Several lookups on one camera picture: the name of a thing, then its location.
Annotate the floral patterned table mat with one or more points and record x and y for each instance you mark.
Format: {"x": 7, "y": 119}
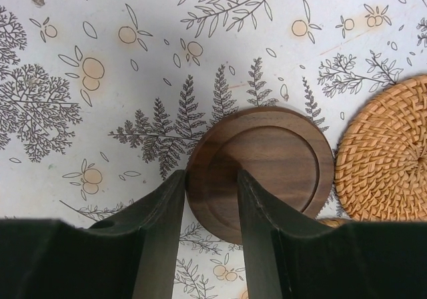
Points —
{"x": 102, "y": 100}

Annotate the woven rattan coaster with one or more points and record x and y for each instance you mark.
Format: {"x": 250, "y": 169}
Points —
{"x": 332, "y": 222}
{"x": 380, "y": 172}

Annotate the dark walnut coaster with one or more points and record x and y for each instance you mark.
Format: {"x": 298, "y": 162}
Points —
{"x": 282, "y": 149}

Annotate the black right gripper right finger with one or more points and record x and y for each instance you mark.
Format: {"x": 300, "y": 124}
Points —
{"x": 289, "y": 255}

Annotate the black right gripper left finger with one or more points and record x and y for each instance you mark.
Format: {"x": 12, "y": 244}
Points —
{"x": 130, "y": 254}

